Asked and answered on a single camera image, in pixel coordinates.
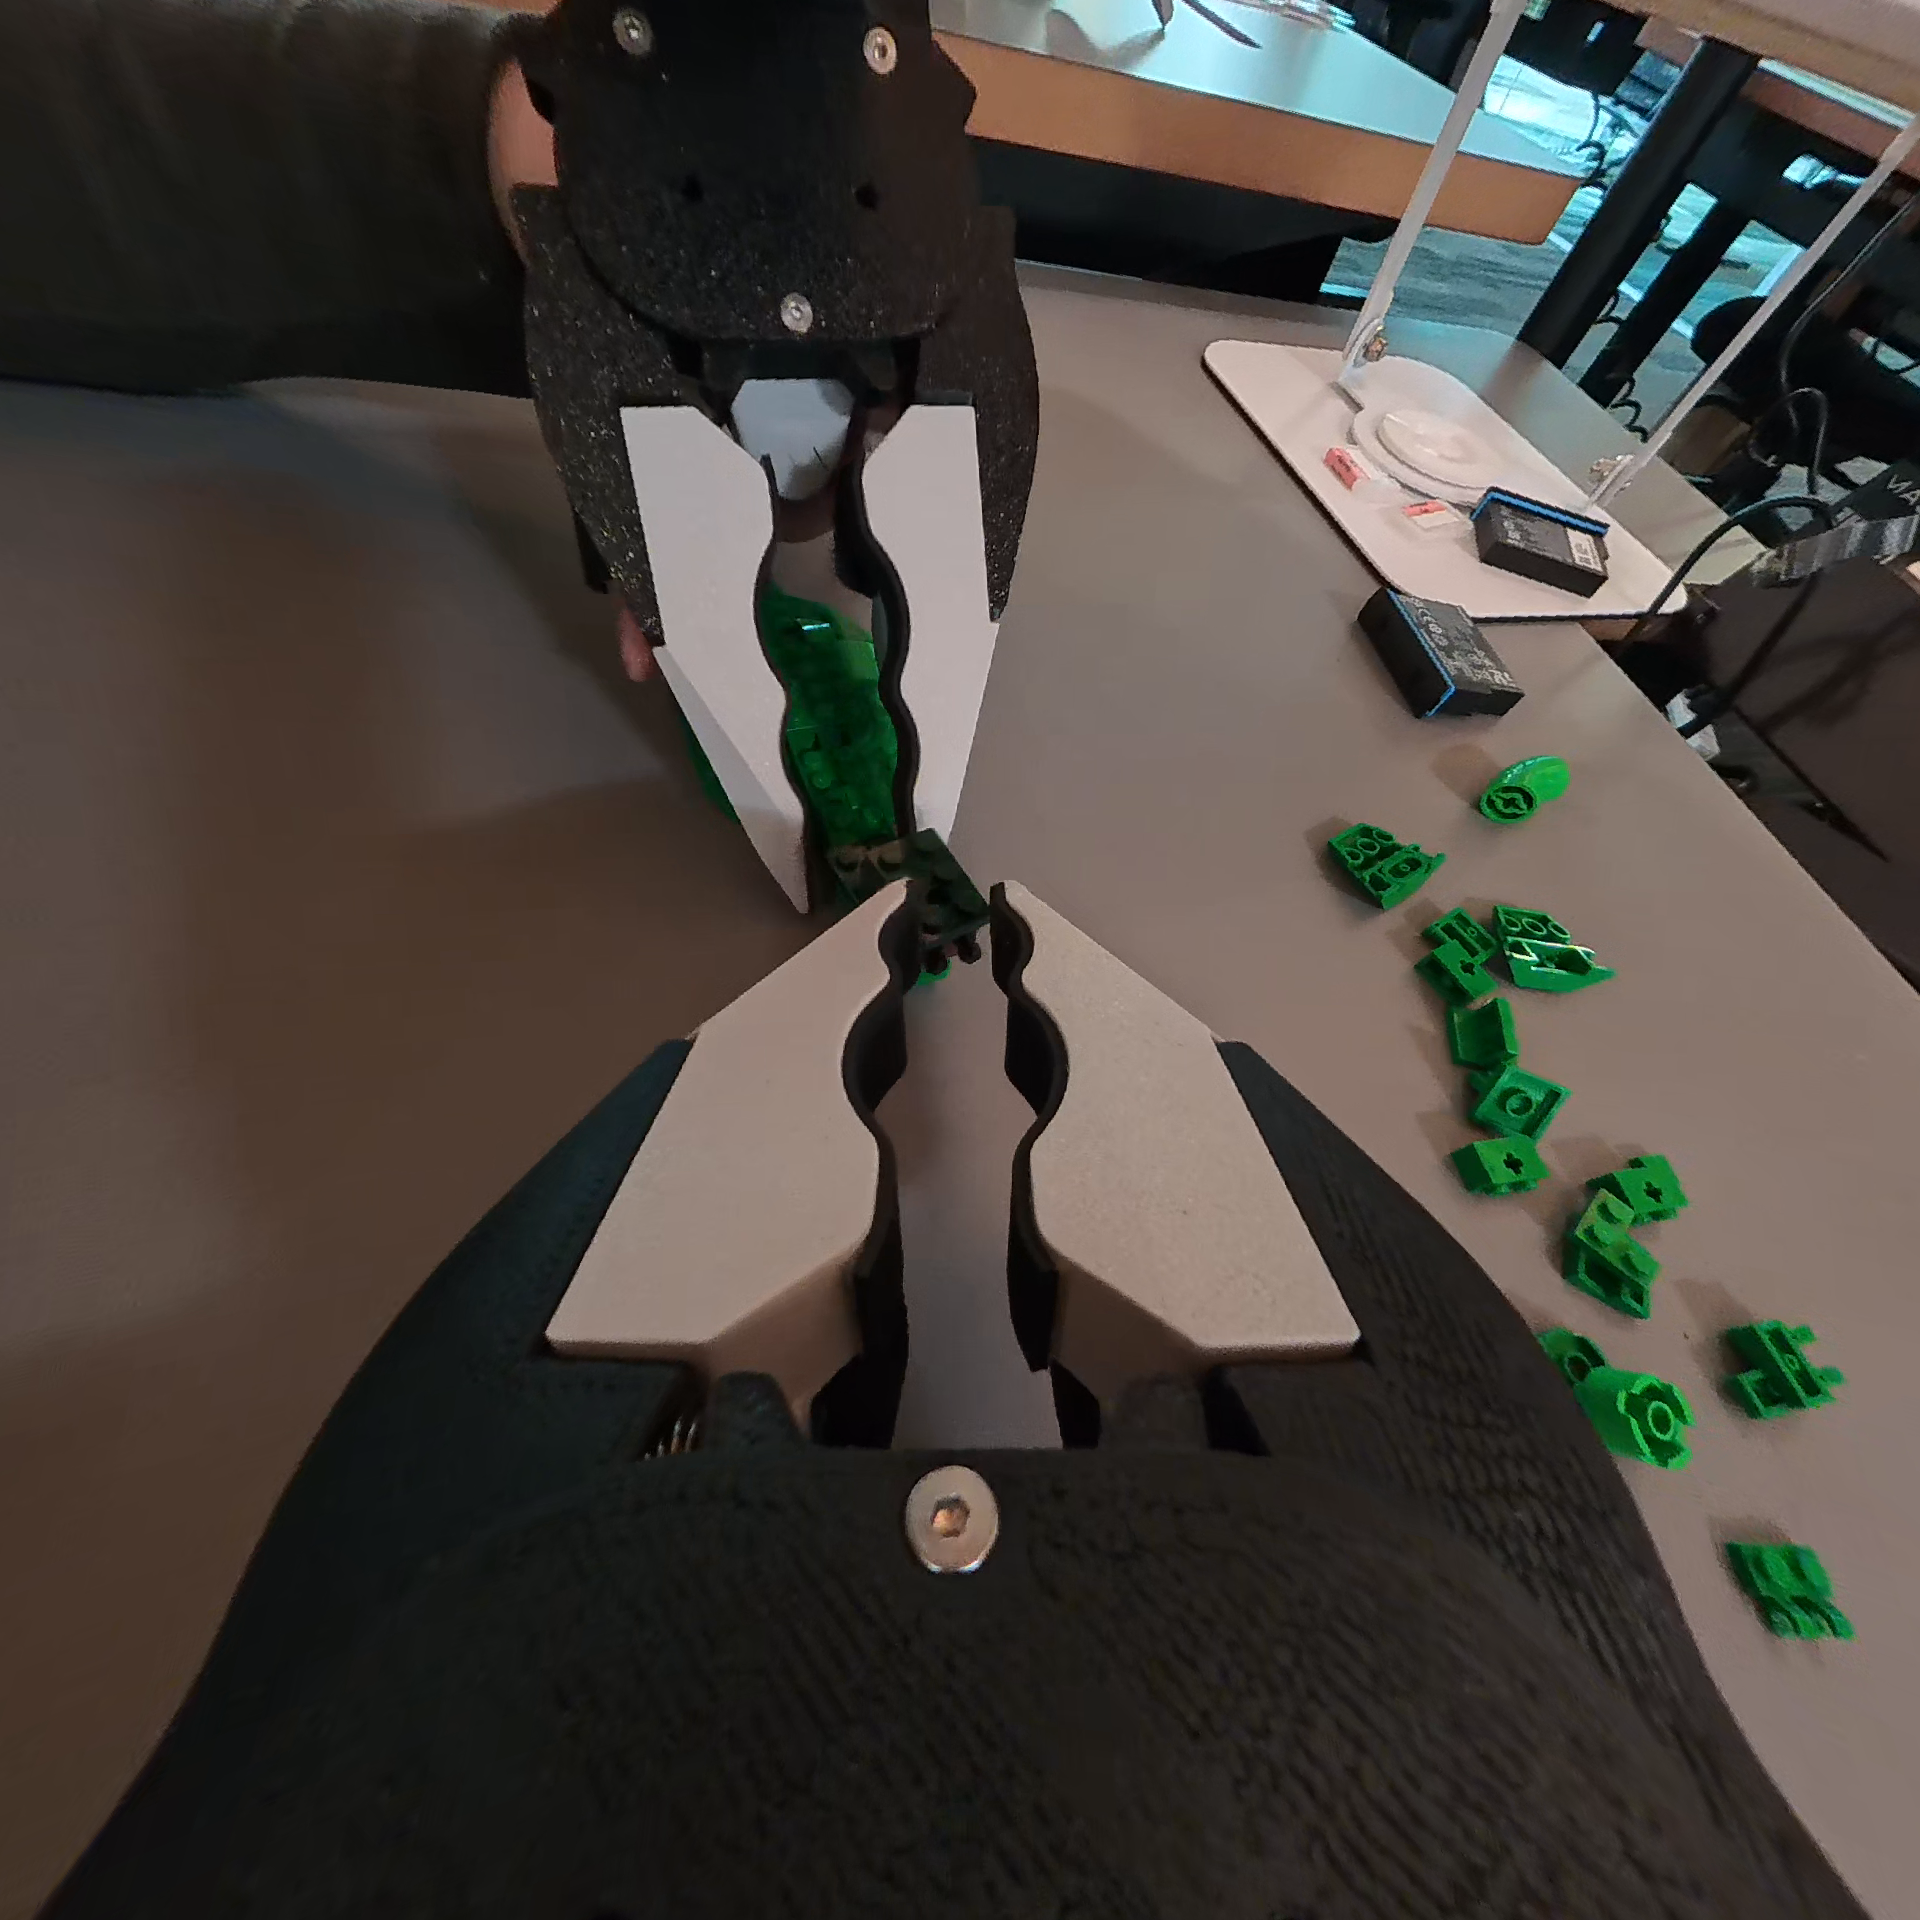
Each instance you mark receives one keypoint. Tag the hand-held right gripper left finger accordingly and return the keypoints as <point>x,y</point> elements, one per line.
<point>718,1197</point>

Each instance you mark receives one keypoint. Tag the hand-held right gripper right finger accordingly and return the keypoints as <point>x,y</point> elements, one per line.
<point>1198,1197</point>

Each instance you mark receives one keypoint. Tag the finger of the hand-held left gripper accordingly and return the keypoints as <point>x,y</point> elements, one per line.
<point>691,571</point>
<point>942,571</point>

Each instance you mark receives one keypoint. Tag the green brick model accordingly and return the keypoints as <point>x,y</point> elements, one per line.
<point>835,719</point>

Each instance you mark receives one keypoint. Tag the person's left forearm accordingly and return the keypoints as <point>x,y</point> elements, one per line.
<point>222,179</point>

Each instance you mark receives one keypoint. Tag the wood edged office desk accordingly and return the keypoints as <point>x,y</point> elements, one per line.
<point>1275,102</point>

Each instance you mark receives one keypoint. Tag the person's left hand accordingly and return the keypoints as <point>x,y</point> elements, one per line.
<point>517,148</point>

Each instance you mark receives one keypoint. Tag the pile of green bricks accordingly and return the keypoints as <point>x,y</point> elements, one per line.
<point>1515,1102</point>

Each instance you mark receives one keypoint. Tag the clear memory card case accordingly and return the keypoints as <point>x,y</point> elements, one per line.
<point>1435,517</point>
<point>1353,468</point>

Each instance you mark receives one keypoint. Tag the green curved tube brick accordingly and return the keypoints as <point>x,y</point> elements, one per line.
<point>1522,790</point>

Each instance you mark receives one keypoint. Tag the black equipment case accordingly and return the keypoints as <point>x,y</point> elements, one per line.
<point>1848,671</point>

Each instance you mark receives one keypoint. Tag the black camera battery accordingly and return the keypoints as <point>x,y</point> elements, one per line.
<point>1545,544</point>
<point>1441,658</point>

